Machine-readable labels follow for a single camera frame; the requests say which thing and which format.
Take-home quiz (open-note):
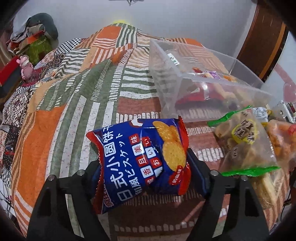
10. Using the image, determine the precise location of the orange fried snack bag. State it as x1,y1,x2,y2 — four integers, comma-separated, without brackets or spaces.
266,120,295,171

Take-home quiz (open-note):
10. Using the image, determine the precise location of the yellow bed headboard rail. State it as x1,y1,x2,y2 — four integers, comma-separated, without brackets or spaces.
112,20,129,24

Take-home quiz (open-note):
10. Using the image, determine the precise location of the patchwork striped bed quilt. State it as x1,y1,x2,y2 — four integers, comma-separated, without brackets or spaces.
0,22,291,241

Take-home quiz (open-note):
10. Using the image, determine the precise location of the pink plush toy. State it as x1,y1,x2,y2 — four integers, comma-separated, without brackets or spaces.
16,55,34,80

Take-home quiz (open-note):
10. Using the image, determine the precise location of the white yellow small snack packet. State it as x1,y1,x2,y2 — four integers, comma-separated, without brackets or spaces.
252,107,272,123

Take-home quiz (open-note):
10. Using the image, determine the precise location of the clothes pile with green bag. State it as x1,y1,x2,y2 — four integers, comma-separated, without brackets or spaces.
6,13,59,65

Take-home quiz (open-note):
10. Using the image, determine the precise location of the red box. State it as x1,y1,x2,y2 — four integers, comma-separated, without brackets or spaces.
0,56,21,98

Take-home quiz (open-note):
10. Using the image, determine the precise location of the brown wooden door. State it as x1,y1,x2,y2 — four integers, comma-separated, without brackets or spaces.
237,1,288,81

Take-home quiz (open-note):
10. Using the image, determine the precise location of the red snack bag in bin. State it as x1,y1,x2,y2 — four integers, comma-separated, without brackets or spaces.
176,81,224,105

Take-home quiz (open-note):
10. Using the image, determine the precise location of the clear plastic storage bin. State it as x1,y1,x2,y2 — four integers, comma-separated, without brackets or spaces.
149,39,272,122

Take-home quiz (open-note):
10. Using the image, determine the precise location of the green-edged clear pastry bag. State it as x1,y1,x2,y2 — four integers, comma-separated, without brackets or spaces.
207,106,280,177

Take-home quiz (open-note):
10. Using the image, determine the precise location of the blue biscuit snack bag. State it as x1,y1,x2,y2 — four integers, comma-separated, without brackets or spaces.
86,117,191,214

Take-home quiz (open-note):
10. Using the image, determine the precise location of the white suitcase with stickers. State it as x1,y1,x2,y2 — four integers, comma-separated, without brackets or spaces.
275,100,295,123

